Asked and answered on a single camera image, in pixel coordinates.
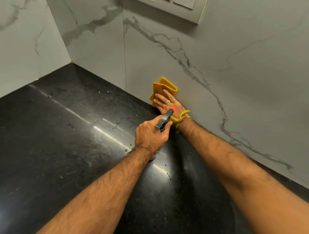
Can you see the person's right hand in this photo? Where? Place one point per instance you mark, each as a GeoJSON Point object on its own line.
{"type": "Point", "coordinates": [170, 106]}

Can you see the person's left hand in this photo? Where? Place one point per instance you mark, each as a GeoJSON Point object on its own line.
{"type": "Point", "coordinates": [149, 137]}

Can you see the clear spray bottle black trigger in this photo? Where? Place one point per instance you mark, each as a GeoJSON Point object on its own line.
{"type": "Point", "coordinates": [164, 119]}

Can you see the yellow cleaning cloth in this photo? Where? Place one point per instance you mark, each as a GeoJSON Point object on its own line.
{"type": "Point", "coordinates": [164, 86]}

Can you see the person's left forearm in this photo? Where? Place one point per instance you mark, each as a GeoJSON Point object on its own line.
{"type": "Point", "coordinates": [96, 195]}

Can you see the person's right forearm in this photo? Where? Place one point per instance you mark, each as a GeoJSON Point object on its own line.
{"type": "Point", "coordinates": [253, 173]}

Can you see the yellow thread wristband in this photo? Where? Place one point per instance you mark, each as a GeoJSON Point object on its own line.
{"type": "Point", "coordinates": [181, 118]}

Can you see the black stone countertop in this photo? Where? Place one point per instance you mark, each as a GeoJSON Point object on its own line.
{"type": "Point", "coordinates": [72, 144]}

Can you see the white wall switch panel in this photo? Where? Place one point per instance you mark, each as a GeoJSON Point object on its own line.
{"type": "Point", "coordinates": [181, 9]}

